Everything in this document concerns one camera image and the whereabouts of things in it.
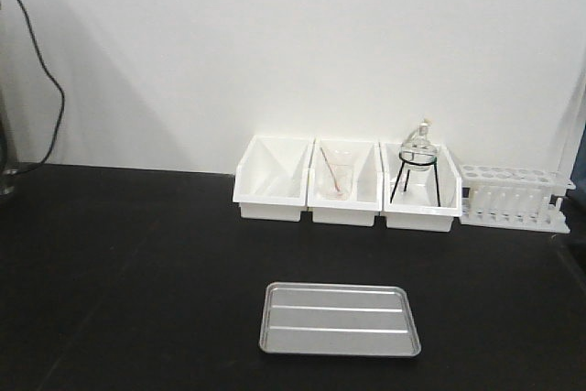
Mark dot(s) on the right white storage bin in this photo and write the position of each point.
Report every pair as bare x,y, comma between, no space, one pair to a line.
420,200

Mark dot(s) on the silver metal tray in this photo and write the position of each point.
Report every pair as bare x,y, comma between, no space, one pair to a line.
338,319

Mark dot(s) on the white storage bin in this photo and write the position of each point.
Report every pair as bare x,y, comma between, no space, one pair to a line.
271,179
366,200
420,200

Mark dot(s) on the white test tube rack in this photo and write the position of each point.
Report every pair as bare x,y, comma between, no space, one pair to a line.
524,199

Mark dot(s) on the middle white storage bin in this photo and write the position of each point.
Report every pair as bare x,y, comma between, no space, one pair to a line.
366,200

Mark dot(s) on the glass beaker in bin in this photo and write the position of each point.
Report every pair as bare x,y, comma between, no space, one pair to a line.
344,175

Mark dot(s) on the red-tipped glass stirring rod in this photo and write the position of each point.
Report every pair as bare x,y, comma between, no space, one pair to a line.
330,169

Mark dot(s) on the left white storage bin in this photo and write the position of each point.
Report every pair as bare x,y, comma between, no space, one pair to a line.
271,179

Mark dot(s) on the round glass flask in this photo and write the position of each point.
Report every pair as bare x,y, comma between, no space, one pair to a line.
417,151

